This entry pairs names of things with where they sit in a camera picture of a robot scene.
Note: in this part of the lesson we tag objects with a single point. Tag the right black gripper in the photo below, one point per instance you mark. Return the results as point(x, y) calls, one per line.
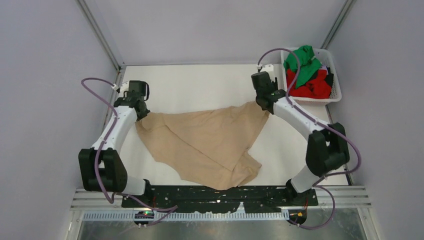
point(276, 84)

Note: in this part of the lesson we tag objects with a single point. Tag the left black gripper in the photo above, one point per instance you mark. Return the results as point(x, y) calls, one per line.
point(146, 112)

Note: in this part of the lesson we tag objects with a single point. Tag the beige t shirt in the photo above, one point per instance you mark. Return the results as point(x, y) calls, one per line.
point(209, 147)

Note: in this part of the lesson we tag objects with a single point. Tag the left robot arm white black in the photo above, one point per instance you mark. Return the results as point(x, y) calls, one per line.
point(101, 167)

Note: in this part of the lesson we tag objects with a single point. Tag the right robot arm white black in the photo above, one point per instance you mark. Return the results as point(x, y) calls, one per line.
point(327, 147)

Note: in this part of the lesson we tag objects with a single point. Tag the green t shirt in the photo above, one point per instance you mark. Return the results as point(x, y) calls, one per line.
point(309, 64)

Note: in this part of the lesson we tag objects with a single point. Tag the red t shirt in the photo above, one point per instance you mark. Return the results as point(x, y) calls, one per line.
point(308, 91)

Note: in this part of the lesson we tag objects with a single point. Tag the black garment in basket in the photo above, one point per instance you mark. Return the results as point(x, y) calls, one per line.
point(322, 78)

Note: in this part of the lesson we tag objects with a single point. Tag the white plastic laundry basket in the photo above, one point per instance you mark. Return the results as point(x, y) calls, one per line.
point(326, 58)

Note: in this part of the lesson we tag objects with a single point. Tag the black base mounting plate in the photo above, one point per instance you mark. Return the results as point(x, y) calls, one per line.
point(202, 199)

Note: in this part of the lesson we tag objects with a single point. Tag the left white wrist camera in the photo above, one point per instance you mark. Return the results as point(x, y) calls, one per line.
point(120, 89)

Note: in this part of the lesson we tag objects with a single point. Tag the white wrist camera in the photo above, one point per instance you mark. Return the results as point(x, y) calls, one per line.
point(120, 89)
point(265, 68)

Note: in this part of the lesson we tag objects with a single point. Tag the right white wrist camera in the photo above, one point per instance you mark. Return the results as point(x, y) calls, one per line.
point(265, 68)

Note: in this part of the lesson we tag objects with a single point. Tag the aluminium frame rail front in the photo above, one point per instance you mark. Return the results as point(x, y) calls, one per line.
point(344, 197)

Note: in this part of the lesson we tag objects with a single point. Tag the white slotted cable duct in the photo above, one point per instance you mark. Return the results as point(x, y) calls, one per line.
point(148, 215)

